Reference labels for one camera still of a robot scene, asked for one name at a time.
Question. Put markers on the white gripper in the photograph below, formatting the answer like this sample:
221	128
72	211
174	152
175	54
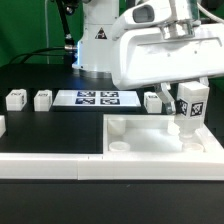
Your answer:
142	57

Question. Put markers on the white square table top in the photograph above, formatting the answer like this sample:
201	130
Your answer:
154	134

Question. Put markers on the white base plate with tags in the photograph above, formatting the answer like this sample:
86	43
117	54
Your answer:
93	98

